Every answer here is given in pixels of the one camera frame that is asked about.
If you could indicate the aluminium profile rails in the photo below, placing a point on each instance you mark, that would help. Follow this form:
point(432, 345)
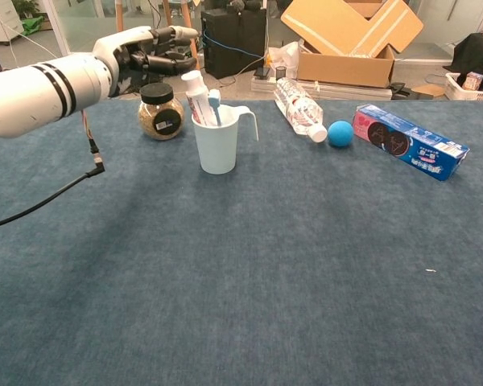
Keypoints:
point(346, 91)

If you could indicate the dark brown cylindrical basket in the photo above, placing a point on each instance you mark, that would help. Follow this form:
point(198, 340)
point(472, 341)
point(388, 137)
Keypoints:
point(281, 73)

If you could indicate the black flat bracket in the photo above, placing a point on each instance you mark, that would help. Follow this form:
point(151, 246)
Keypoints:
point(402, 90)

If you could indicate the light blue toothbrush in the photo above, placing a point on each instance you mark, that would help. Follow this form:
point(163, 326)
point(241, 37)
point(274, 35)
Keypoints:
point(214, 98)

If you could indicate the clear plastic water bottle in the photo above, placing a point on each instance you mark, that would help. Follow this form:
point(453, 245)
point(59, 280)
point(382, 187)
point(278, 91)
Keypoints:
point(300, 108)

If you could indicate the black cloth cover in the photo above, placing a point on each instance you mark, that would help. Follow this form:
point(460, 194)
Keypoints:
point(479, 52)

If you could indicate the open cardboard box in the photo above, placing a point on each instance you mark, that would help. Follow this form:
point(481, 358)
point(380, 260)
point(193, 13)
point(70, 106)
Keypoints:
point(346, 68)

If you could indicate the black smartphone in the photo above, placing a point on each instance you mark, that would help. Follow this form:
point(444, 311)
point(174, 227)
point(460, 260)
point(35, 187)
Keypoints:
point(262, 72)

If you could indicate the left five-finger robot hand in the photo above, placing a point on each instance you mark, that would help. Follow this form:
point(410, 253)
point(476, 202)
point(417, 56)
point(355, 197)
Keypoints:
point(125, 44)

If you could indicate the white plastic basket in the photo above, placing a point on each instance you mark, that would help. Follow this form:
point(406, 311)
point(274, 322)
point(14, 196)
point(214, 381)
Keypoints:
point(455, 90)

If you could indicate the white cabinet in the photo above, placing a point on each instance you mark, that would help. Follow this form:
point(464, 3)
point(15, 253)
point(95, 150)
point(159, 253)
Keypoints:
point(0, 20)

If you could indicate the blue cookie box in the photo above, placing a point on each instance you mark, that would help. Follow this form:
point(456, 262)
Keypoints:
point(406, 140)

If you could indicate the white plastic bag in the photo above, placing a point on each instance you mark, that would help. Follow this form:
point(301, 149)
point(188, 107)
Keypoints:
point(286, 56)

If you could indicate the glass jar with black lid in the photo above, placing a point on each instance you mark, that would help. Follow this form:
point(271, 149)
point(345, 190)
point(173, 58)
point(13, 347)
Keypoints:
point(159, 116)

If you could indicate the black computer tower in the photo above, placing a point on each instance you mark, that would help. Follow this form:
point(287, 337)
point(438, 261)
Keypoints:
point(233, 44)

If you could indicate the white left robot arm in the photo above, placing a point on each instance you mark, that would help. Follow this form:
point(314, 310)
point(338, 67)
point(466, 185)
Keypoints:
point(32, 96)

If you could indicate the blue felt table mat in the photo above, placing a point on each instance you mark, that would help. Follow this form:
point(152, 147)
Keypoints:
point(265, 261)

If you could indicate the blue ball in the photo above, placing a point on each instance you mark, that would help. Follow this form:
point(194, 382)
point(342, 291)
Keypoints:
point(340, 133)

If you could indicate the white toothpaste tube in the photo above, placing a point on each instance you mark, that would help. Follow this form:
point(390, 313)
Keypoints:
point(195, 96)

